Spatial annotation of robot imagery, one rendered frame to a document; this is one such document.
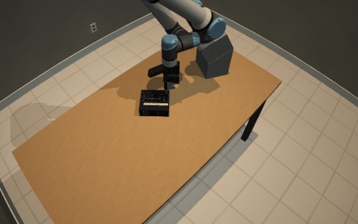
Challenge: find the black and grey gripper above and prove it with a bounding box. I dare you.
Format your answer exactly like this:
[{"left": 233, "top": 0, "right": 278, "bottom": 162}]
[{"left": 162, "top": 61, "right": 180, "bottom": 93}]

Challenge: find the black lighting desk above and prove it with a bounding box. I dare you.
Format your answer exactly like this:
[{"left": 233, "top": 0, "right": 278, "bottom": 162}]
[{"left": 139, "top": 90, "right": 170, "bottom": 116}]

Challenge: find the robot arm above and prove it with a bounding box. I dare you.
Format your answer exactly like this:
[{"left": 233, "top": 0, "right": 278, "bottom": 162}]
[{"left": 141, "top": 0, "right": 226, "bottom": 78}]

